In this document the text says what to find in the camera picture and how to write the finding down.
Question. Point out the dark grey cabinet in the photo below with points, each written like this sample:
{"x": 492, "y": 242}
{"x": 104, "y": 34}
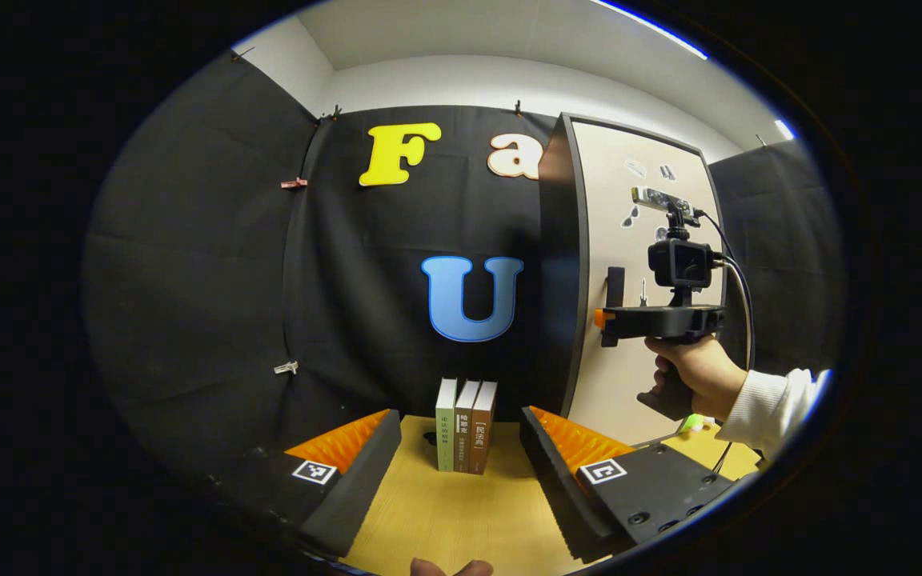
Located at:
{"x": 561, "y": 264}

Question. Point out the grey-brown book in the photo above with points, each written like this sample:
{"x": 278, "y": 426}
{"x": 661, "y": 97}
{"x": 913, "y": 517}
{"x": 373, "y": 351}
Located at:
{"x": 464, "y": 432}

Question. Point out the green book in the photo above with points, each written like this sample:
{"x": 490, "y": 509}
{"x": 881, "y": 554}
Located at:
{"x": 446, "y": 432}

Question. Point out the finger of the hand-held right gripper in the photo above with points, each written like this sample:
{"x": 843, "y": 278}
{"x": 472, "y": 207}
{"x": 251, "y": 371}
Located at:
{"x": 607, "y": 320}

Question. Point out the small ceiling light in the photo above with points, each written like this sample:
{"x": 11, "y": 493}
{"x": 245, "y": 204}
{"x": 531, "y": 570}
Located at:
{"x": 784, "y": 129}

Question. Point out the green and white plush toy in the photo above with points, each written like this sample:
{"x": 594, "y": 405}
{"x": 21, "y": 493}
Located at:
{"x": 693, "y": 422}

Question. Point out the black backdrop cloth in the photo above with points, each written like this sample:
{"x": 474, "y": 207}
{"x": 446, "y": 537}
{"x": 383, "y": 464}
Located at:
{"x": 205, "y": 280}

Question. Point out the copper clip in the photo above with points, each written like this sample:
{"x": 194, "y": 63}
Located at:
{"x": 294, "y": 183}

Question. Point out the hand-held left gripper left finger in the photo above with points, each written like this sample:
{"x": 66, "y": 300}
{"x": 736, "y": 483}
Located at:
{"x": 361, "y": 488}

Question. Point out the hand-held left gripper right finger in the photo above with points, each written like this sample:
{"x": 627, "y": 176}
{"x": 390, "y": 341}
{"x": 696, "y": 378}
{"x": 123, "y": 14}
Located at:
{"x": 561, "y": 488}

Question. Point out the silver clip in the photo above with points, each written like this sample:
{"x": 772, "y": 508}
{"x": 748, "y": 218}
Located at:
{"x": 286, "y": 368}

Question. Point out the brown book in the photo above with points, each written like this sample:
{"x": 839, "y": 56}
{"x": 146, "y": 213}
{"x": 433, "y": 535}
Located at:
{"x": 483, "y": 432}

